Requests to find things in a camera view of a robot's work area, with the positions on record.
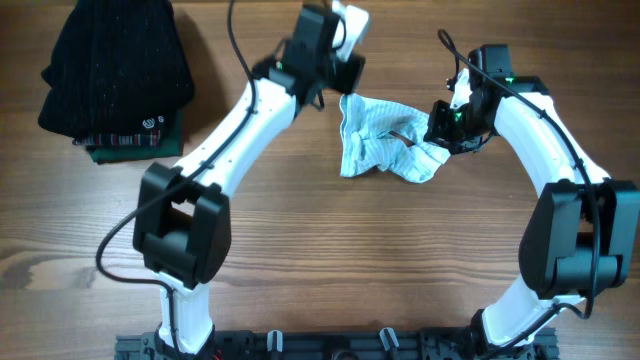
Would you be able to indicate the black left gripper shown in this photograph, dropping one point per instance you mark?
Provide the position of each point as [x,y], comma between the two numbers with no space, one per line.
[352,68]

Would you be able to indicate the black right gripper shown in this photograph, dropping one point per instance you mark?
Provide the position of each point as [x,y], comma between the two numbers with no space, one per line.
[436,130]

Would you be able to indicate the light blue striped cloth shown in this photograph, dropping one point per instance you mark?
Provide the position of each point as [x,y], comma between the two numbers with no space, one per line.
[388,136]

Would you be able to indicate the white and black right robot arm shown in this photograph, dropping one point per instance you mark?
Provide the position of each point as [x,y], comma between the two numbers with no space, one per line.
[580,237]

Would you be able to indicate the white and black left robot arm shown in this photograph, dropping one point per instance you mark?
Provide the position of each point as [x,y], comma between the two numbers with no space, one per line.
[184,228]

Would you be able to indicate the dark green folded garment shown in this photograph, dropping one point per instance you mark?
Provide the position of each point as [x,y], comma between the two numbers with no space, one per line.
[169,146]

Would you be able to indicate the striped folded garment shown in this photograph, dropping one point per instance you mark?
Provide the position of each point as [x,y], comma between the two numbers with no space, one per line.
[150,139]

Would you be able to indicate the black knitted garment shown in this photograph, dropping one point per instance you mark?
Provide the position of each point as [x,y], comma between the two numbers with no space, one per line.
[115,64]

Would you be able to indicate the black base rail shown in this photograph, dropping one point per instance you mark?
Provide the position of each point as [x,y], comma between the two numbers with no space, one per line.
[426,343]

